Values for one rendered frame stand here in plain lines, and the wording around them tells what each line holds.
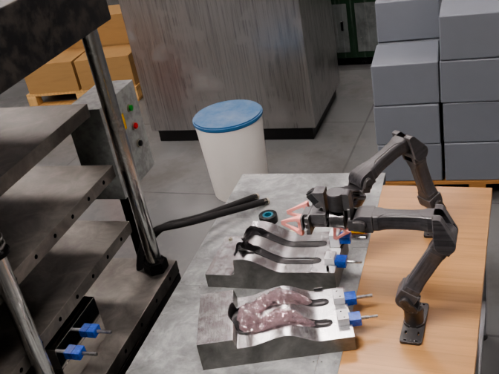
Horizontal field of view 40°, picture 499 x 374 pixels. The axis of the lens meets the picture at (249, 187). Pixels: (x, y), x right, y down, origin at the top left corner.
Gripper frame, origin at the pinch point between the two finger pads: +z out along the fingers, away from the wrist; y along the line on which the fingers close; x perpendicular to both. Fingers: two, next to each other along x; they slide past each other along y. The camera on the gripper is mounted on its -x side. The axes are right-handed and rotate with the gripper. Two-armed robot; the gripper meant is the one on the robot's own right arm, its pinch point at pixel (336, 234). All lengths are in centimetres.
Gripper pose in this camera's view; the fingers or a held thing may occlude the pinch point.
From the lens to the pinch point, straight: 256.4
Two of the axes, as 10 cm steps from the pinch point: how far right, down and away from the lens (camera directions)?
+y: -2.7, 5.0, -8.2
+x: 9.0, 4.2, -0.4
